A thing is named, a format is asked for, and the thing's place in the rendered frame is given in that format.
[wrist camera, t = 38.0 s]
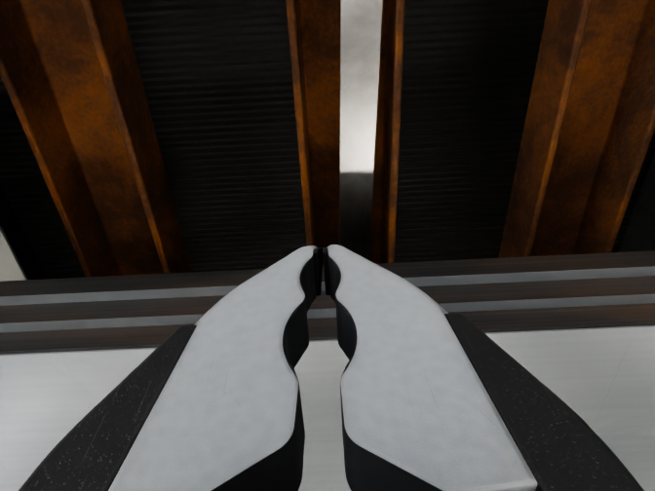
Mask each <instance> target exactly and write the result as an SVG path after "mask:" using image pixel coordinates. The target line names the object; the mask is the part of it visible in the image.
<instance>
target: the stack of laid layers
mask: <svg viewBox="0 0 655 491"><path fill-rule="evenodd" d="M377 265H379V266H380V267H382V268H384V269H386V270H388V271H390V272H392V273H394V274H396V275H397V276H399V277H401V278H403V279H405V280H406V281H408V282H410V283H412V284H413V285H415V286H416V287H418V288H419V289H421V290H422V291H423V292H425V293H426V294H427V295H429V296H430V297H431V298H432V299H433V300H435V301H436V302H437V303H438V304H439V305H440V306H441V307H442V308H444V309H445V310H446V311H447V312H448V313H449V314H452V313H461V314H462V315H463V316H465V317H466V318H467V319H468V320H469V321H471V322H472V323H473V324H474V325H475V326H476V327H477V328H479V329H480V330H481V331H482V332H486V331H507V330H528V329H551V328H572V327H594V326H615V325H638V324H655V250H652V251H631V252H610V253H590V254H568V255H548V256H527V257H506V258H486V259H464V260H444V261H423V262H402V263H381V264H377ZM263 270H265V269H256V270H235V271H214V272H194V273H172V274H152V275H131V276H110V277H89V278H69V279H47V280H27V281H5V282H0V354H7V353H29V352H50V351H72V350H94V349H116V348H137V347H159V346H160V345H161V344H162V343H163V342H164V341H165V340H166V339H167V338H168V337H169V336H170V335H171V334H172V333H174V332H175V331H176V330H177V329H178V328H179V327H180V326H181V325H182V324H184V325H194V324H195V323H196V322H197V321H198V320H199V319H200V318H201V317H202V316H203V315H204V314H205V313H206V312H207V311H208V310H209V309H210V308H212V307H213V306H214V305H215V304H216V303H217V302H218V301H219V300H221V299H222V298H223V297H224V296H225V295H227V294H228V293H229V292H231V291H232V290H233V289H235V288H236V287H237V286H239V285H240V284H242V283H244V282H245V281H247V280H249V279H250V278H252V277H253V276H255V275H257V274H258V273H260V272H262V271H263ZM307 321H308V332H309V340H312V339H333V338H337V322H336V304H335V302H334V301H333V300H332V299H331V297H330V295H326V286H325V272H324V266H323V275H322V291H321V295H319V296H317V295H316V299H315V301H314V302H313V303H312V304H311V306H310V308H309V310H308V312H307Z"/></svg>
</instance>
